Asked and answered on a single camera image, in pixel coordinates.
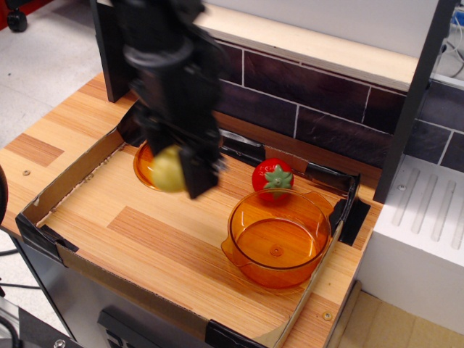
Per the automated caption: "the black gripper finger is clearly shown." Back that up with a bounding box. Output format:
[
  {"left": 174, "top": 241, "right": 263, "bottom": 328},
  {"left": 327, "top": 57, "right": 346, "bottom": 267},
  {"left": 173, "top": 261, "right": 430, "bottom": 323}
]
[
  {"left": 179, "top": 141, "right": 226, "bottom": 199},
  {"left": 136, "top": 108, "right": 181, "bottom": 156}
]

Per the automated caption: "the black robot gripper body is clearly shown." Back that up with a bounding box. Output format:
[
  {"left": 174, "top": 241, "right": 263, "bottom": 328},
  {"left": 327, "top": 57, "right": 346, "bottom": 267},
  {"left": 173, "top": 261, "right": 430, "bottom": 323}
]
[{"left": 123, "top": 36, "right": 223, "bottom": 146}]

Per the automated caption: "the yellow toy potato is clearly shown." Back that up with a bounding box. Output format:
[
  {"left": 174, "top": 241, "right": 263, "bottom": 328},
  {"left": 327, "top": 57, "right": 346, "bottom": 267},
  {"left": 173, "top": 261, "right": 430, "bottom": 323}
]
[{"left": 149, "top": 145, "right": 186, "bottom": 193}]

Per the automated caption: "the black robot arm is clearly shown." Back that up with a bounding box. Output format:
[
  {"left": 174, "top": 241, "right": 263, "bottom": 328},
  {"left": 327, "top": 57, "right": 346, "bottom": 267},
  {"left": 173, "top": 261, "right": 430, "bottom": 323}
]
[{"left": 112, "top": 1, "right": 224, "bottom": 199}]

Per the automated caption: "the orange transparent pot lid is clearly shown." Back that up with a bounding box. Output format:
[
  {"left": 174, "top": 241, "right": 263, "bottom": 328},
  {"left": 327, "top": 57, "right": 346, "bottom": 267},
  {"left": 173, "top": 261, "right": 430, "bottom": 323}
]
[{"left": 133, "top": 141, "right": 159, "bottom": 191}]

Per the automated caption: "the orange transparent plastic pot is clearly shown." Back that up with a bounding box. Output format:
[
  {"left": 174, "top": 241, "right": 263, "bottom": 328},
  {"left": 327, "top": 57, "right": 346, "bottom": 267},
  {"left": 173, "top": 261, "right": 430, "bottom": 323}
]
[{"left": 221, "top": 189, "right": 334, "bottom": 289}]

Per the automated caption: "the cardboard fence with black tape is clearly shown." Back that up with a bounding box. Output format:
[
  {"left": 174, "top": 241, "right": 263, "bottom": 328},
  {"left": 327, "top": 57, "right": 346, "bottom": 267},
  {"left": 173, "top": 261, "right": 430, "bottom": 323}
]
[{"left": 14, "top": 94, "right": 371, "bottom": 348}]

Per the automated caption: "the red toy strawberry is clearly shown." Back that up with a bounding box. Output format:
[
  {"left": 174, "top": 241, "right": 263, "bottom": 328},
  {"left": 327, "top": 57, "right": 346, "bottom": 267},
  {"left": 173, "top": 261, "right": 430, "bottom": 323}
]
[{"left": 252, "top": 158, "right": 294, "bottom": 202}]

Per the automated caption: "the black caster wheel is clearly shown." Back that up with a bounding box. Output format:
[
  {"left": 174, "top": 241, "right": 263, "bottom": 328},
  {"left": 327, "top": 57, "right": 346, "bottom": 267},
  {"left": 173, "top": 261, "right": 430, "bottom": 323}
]
[{"left": 7, "top": 9, "right": 28, "bottom": 33}]

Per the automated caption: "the dark tiled backsplash shelf unit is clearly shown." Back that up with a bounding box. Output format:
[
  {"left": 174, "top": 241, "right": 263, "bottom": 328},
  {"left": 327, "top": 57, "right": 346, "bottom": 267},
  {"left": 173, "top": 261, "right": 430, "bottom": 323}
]
[{"left": 91, "top": 1, "right": 463, "bottom": 202}]

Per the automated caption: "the white toy sink drainboard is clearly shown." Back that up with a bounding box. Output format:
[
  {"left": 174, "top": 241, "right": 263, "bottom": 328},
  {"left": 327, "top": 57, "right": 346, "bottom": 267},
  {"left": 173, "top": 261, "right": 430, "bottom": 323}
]
[{"left": 357, "top": 156, "right": 463, "bottom": 334}]

